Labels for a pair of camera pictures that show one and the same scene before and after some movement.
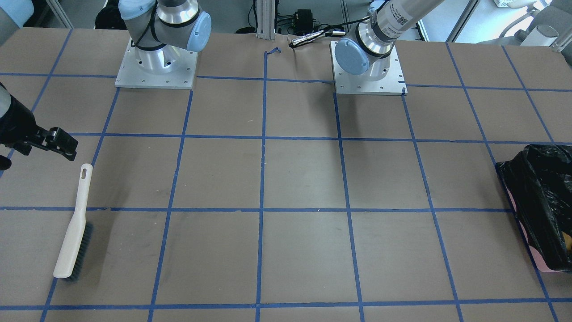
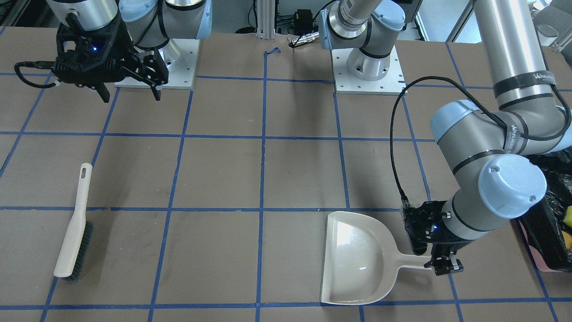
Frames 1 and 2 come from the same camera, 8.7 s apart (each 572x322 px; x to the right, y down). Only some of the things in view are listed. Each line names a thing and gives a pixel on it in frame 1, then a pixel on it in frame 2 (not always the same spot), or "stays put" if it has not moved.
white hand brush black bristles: x=74 y=255 stays put
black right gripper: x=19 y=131 to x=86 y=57
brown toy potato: x=568 y=240 stays put
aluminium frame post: x=266 y=19 stays put
